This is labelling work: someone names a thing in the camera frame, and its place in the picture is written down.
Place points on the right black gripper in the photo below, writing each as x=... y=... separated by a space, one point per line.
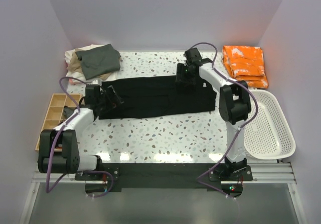
x=180 y=68

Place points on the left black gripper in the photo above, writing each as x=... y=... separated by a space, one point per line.
x=115 y=100

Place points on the black t-shirt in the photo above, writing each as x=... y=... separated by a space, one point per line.
x=150 y=97

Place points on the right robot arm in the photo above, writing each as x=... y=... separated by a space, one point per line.
x=234 y=102

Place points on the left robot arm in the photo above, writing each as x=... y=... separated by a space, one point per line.
x=58 y=147

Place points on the dark grey folded t-shirt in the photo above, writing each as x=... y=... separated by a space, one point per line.
x=99 y=61

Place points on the pink folded garment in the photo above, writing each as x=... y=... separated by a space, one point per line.
x=74 y=82

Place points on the grey cloth in tray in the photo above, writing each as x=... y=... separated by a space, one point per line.
x=68 y=111

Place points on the beige folded t-shirt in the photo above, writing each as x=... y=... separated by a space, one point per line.
x=74 y=65

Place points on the wooden compartment tray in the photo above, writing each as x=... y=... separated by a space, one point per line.
x=54 y=115

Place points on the orange white folded t-shirt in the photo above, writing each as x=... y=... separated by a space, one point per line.
x=245 y=63

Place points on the white plastic basket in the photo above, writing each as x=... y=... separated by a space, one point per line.
x=268 y=136

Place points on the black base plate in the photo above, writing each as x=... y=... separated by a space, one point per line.
x=119 y=176

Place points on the aluminium rail frame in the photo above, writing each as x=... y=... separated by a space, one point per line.
x=262 y=173

